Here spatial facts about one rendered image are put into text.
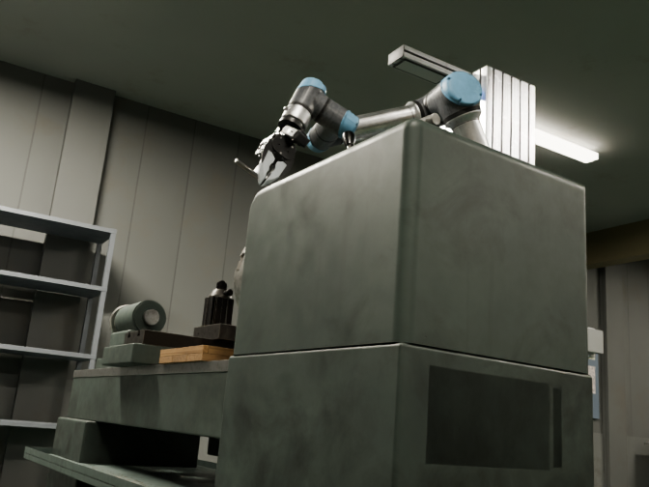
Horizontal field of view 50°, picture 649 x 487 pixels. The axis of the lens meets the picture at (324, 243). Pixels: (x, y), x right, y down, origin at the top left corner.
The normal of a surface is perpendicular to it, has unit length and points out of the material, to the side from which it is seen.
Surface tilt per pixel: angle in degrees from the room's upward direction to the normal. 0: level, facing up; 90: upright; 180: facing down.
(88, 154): 90
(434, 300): 90
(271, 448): 90
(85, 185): 90
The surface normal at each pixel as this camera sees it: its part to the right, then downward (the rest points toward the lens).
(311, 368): -0.82, -0.21
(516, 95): 0.52, -0.18
